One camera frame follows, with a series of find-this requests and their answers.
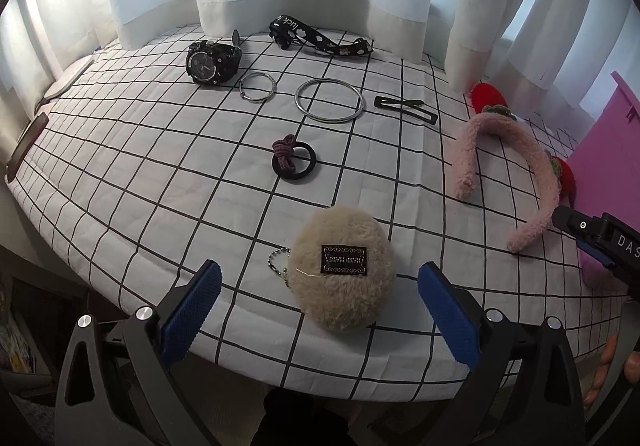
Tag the black wrist watch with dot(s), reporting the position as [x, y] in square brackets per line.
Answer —
[205, 66]

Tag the white flat object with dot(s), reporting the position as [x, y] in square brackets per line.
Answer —
[67, 79]

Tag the white checked tablecloth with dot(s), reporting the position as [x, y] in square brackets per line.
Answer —
[150, 176]

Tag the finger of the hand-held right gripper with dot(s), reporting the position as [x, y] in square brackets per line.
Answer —
[580, 228]

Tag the fluffy beige pouch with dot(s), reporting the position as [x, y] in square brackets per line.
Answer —
[340, 296]

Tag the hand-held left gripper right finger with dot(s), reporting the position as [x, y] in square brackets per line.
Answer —
[447, 318]

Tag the pink plastic bin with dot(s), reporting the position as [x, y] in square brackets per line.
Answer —
[607, 156]

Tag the large silver bangle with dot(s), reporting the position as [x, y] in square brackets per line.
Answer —
[296, 100]

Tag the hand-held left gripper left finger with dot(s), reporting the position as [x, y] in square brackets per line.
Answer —
[192, 313]

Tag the orange lumpy object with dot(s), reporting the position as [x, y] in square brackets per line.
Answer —
[600, 368]

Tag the pink fluffy headband red ears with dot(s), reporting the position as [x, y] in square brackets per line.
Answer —
[542, 176]

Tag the black hair clip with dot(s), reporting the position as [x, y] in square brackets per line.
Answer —
[400, 105]

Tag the brown flat object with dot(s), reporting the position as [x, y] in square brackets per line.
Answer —
[27, 144]

